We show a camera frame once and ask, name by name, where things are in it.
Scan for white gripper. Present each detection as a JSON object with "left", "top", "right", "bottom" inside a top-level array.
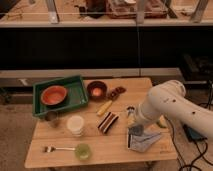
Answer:
[{"left": 134, "top": 107, "right": 157, "bottom": 129}]

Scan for metal fork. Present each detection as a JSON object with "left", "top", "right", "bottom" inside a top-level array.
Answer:
[{"left": 44, "top": 146, "right": 75, "bottom": 153}]

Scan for green plastic tray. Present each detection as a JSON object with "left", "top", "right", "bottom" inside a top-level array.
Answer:
[{"left": 33, "top": 75, "right": 89, "bottom": 118}]

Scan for white dish brush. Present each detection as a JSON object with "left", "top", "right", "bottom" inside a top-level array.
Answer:
[{"left": 127, "top": 106, "right": 135, "bottom": 148}]

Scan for dark brown bowl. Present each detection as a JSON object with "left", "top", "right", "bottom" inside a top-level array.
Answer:
[{"left": 87, "top": 81, "right": 107, "bottom": 100}]

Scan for white plastic cup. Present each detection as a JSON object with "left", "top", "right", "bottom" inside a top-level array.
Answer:
[{"left": 66, "top": 115, "right": 84, "bottom": 136}]

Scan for orange bowl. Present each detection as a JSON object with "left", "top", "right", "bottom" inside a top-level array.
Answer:
[{"left": 40, "top": 85, "right": 68, "bottom": 106}]

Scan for brown chocolate pieces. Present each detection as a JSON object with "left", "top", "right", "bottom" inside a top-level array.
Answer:
[{"left": 107, "top": 86, "right": 126, "bottom": 101}]

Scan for blue grey cloth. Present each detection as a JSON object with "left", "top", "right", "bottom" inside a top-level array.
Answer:
[{"left": 127, "top": 131, "right": 162, "bottom": 153}]

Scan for black cable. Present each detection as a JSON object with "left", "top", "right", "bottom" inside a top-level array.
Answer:
[{"left": 164, "top": 83, "right": 213, "bottom": 171}]

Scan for black box device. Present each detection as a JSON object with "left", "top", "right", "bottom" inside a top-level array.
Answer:
[{"left": 183, "top": 125, "right": 206, "bottom": 142}]

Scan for green plastic cup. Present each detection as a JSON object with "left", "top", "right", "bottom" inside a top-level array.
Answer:
[{"left": 75, "top": 144, "right": 91, "bottom": 160}]

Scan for brown striped block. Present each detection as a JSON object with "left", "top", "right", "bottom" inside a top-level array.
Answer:
[{"left": 98, "top": 112, "right": 119, "bottom": 134}]

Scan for metal cup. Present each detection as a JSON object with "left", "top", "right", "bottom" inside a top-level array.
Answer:
[{"left": 45, "top": 111, "right": 60, "bottom": 128}]

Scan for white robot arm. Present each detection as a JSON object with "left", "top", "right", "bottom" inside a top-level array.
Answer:
[{"left": 128, "top": 80, "right": 213, "bottom": 139}]

